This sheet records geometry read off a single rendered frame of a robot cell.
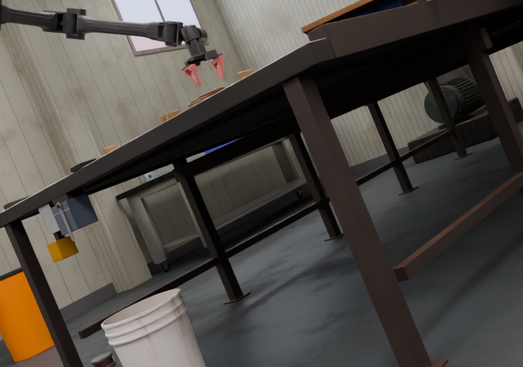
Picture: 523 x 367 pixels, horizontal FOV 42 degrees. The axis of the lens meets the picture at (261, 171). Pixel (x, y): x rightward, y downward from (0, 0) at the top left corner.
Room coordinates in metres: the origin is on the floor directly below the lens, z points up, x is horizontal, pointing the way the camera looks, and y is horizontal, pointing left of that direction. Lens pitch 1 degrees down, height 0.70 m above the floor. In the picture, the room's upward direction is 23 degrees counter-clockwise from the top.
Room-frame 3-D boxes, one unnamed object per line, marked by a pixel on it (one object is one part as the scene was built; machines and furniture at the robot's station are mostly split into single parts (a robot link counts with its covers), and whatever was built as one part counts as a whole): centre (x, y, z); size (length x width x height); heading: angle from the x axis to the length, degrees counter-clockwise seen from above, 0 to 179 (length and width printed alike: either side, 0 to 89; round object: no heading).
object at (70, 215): (2.69, 0.76, 0.77); 0.14 x 0.11 x 0.18; 45
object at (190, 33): (2.34, 0.04, 1.18); 0.07 x 0.06 x 0.07; 163
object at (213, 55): (2.36, 0.01, 1.05); 0.07 x 0.07 x 0.09; 33
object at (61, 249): (2.81, 0.89, 0.74); 0.09 x 0.08 x 0.24; 45
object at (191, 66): (2.32, 0.07, 1.05); 0.07 x 0.07 x 0.09; 33
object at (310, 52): (2.43, 0.48, 0.89); 2.08 x 0.08 x 0.06; 45
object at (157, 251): (7.38, 0.16, 0.51); 2.82 x 1.11 x 1.03; 143
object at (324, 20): (2.42, -0.61, 1.03); 0.50 x 0.50 x 0.02; 75
